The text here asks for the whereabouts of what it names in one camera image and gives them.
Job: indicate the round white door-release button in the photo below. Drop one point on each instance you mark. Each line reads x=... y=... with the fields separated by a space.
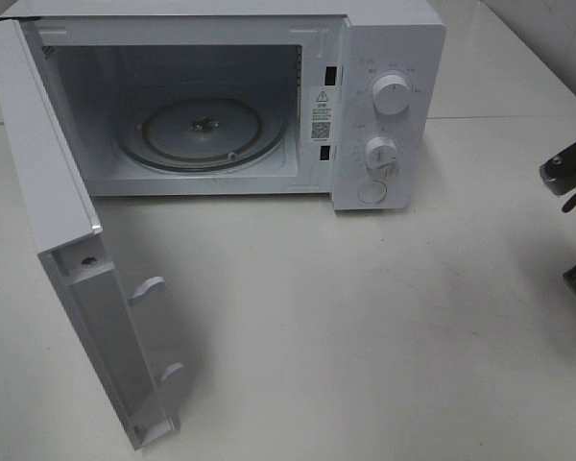
x=372 y=192

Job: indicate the white timer knob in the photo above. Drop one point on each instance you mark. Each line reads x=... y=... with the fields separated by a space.
x=380 y=153

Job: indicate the white microwave door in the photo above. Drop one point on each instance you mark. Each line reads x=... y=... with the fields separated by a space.
x=70 y=245

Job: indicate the upper white power knob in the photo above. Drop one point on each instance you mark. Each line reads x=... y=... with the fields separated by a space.
x=391 y=93

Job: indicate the white microwave oven body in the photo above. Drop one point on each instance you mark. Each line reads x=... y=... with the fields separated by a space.
x=328 y=51

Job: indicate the glass microwave turntable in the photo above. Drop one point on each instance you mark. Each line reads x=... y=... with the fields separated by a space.
x=199 y=128

